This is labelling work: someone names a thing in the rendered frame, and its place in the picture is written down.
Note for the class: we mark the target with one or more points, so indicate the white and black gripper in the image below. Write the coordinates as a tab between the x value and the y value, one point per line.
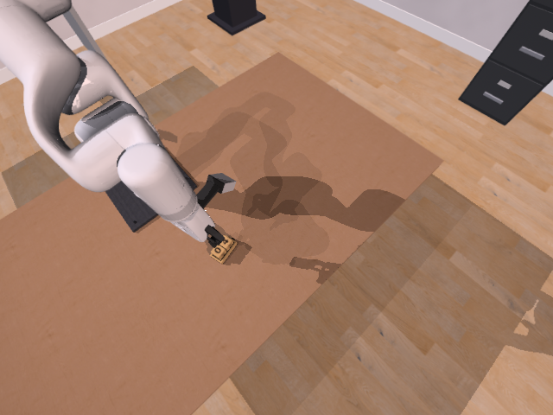
198	224

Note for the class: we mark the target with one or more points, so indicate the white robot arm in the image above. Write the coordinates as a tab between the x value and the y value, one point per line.
49	71

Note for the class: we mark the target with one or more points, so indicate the tan wooden calendar cube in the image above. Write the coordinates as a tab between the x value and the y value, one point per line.
219	252
227	243

